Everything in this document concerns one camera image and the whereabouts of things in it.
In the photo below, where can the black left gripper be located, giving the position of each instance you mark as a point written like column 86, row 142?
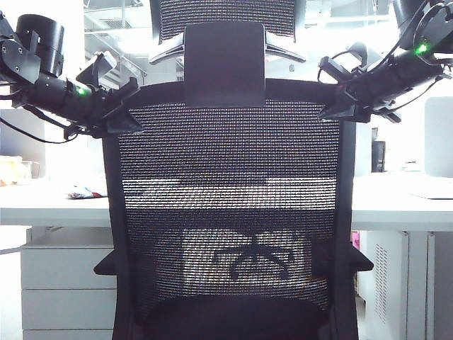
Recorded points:
column 88, row 106

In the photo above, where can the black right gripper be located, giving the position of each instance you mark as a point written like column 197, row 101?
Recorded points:
column 375, row 92

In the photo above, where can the black mesh office chair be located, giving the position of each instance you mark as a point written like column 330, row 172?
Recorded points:
column 226, row 63

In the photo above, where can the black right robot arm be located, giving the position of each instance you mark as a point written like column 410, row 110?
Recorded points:
column 417, row 76

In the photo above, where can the pink item under desk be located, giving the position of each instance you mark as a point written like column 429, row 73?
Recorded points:
column 355, row 239

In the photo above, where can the grey framed mesh chair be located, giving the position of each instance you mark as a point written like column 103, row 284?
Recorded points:
column 226, row 12

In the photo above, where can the small black upright box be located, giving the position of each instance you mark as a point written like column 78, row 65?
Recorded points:
column 378, row 156

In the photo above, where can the colourful snack bag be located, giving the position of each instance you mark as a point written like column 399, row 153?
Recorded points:
column 83, row 193

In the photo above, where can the narrow grey desk partition screen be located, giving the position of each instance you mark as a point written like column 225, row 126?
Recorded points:
column 440, row 134

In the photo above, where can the translucent plastic box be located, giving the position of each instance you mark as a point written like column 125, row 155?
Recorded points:
column 17, row 170

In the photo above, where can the white three-drawer cabinet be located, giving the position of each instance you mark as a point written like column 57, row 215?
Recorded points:
column 67, row 283

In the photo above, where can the wide white desk leg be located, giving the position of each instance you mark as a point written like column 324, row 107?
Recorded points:
column 417, row 283

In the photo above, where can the white side cabinet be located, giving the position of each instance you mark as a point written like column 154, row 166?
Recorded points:
column 445, row 283

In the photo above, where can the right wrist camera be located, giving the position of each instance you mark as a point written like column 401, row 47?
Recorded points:
column 341, row 67

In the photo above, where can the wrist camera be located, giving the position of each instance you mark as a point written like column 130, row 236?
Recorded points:
column 101, row 65
column 341, row 67

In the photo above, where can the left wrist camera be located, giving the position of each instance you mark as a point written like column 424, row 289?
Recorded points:
column 101, row 65

